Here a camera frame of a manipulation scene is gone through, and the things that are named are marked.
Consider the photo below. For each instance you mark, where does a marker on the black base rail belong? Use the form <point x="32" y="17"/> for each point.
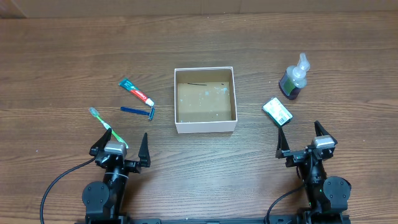
<point x="211" y="221"/>

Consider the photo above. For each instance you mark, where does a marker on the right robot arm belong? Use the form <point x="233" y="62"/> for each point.
<point x="327" y="195"/>

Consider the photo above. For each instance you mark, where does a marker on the red green toothpaste tube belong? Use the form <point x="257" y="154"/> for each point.
<point x="130" y="87"/>

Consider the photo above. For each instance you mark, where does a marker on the blue disposable razor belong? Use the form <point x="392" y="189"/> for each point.
<point x="149" y="114"/>

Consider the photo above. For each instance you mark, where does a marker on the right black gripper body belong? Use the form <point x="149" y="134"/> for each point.
<point x="298" y="155"/>

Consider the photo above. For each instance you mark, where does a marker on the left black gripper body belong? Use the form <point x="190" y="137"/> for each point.
<point x="116" y="175"/>

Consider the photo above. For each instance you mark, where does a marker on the green white soap bar box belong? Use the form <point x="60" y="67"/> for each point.
<point x="277" y="111"/>

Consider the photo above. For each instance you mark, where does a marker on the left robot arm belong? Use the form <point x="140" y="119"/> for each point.
<point x="103" y="199"/>

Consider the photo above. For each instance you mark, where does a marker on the purple soap pump bottle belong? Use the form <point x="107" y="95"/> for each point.
<point x="295" y="78"/>

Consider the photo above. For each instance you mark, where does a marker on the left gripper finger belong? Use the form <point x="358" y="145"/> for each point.
<point x="100" y="144"/>
<point x="144" y="152"/>

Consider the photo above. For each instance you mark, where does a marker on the green toothbrush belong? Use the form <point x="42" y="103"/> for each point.
<point x="96" y="115"/>

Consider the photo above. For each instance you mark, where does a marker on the white cardboard box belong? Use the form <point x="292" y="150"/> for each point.
<point x="205" y="100"/>

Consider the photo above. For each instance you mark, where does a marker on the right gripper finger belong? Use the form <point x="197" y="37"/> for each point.
<point x="282" y="144"/>
<point x="321" y="131"/>

